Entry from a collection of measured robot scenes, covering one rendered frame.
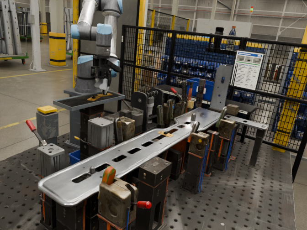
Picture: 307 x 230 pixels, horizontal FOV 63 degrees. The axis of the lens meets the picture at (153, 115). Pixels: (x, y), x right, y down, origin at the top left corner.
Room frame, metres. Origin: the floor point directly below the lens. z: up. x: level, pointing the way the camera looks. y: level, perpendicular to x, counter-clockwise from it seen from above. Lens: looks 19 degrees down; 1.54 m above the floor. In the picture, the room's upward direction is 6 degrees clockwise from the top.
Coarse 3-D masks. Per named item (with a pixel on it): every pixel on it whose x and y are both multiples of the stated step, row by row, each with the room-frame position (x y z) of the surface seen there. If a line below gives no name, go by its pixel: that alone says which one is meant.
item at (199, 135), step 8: (192, 136) 1.22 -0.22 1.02; (200, 136) 1.20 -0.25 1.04; (208, 136) 1.21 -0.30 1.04; (192, 144) 1.22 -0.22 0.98; (200, 144) 1.20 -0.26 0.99; (208, 144) 1.21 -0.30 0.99; (192, 152) 1.21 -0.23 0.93; (200, 152) 1.19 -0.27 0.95; (192, 160) 1.21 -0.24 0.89; (200, 160) 1.19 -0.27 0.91; (192, 168) 1.21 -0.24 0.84; (200, 168) 1.20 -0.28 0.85; (192, 176) 1.20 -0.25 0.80; (200, 176) 1.21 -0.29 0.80; (184, 184) 1.22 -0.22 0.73; (192, 184) 1.19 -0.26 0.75; (192, 192) 1.19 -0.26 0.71; (200, 192) 1.20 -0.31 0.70
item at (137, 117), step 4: (132, 112) 1.35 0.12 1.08; (136, 112) 1.36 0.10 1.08; (132, 116) 1.32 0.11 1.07; (136, 116) 1.30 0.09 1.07; (140, 116) 1.33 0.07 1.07; (136, 120) 1.30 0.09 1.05; (140, 120) 1.33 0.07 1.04; (136, 124) 1.30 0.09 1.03; (140, 124) 1.33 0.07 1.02; (136, 128) 1.30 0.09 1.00; (140, 128) 1.33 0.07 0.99; (136, 132) 1.30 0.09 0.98; (140, 132) 1.34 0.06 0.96
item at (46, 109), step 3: (48, 105) 1.07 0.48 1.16; (39, 108) 1.02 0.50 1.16; (42, 108) 1.03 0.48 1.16; (45, 108) 1.03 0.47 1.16; (48, 108) 1.04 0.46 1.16; (51, 108) 1.04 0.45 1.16; (54, 108) 1.05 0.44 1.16; (42, 111) 1.00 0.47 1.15; (45, 111) 1.00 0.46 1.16; (48, 111) 1.01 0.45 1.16; (51, 111) 1.02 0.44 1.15
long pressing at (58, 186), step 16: (192, 112) 1.72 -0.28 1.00; (208, 112) 1.77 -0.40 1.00; (176, 128) 1.37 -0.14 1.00; (128, 144) 1.09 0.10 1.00; (160, 144) 1.13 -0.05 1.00; (96, 160) 0.91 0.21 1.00; (128, 160) 0.94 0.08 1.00; (144, 160) 0.96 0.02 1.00; (48, 176) 0.76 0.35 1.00; (64, 176) 0.78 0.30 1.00; (96, 176) 0.80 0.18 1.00; (48, 192) 0.68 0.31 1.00; (64, 192) 0.69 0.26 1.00; (80, 192) 0.70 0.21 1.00; (96, 192) 0.72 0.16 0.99
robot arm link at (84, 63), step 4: (80, 56) 1.64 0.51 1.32; (84, 56) 1.63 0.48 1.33; (88, 56) 1.63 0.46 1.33; (92, 56) 1.62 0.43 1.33; (80, 60) 1.59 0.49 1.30; (84, 60) 1.58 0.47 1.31; (88, 60) 1.58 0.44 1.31; (92, 60) 1.60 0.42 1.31; (80, 64) 1.59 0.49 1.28; (84, 64) 1.58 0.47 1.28; (88, 64) 1.59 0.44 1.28; (92, 64) 1.59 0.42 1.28; (80, 68) 1.58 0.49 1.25; (84, 68) 1.58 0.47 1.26; (88, 68) 1.58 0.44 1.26; (80, 72) 1.58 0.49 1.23; (84, 72) 1.58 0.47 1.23; (88, 72) 1.59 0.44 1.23; (92, 72) 1.59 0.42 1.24; (80, 76) 1.58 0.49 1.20; (84, 76) 1.58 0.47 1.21; (88, 76) 1.59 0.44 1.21; (92, 76) 1.61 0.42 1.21
